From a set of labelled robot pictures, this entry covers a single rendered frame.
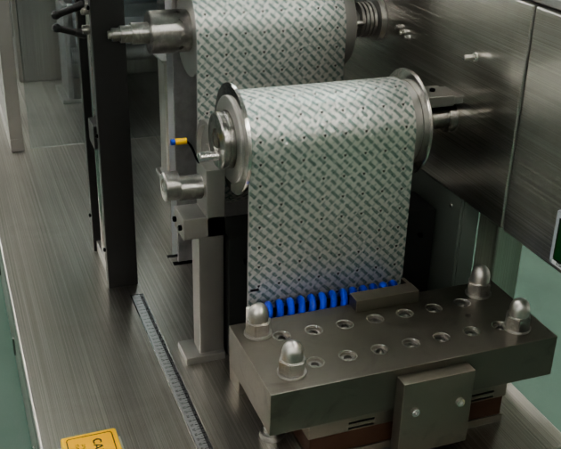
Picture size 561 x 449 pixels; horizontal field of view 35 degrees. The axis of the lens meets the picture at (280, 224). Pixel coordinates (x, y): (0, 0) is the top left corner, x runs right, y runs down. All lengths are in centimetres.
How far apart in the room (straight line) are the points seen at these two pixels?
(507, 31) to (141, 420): 69
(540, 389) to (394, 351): 184
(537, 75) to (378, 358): 40
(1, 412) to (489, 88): 196
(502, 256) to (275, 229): 52
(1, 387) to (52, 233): 123
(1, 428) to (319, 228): 171
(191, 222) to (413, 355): 35
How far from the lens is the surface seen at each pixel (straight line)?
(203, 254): 125
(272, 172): 114
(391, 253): 127
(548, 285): 355
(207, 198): 120
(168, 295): 150
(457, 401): 116
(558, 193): 112
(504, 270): 158
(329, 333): 116
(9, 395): 286
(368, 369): 110
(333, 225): 120
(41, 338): 142
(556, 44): 110
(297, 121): 114
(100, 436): 117
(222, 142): 114
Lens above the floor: 165
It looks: 26 degrees down
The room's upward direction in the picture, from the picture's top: 2 degrees clockwise
